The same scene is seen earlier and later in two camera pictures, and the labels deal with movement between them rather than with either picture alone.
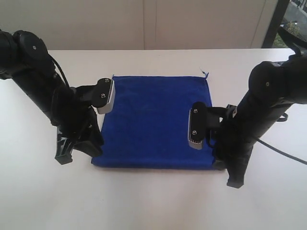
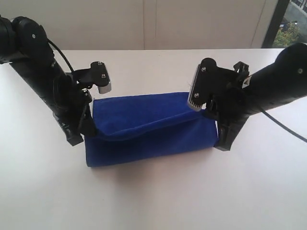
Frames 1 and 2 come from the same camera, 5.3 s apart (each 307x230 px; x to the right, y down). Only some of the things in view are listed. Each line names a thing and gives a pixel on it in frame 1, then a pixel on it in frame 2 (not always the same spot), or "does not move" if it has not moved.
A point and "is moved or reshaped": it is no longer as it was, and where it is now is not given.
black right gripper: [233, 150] -> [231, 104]
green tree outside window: [279, 42] does not move
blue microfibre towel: [147, 126] is moved or reshaped
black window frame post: [275, 23] does not move
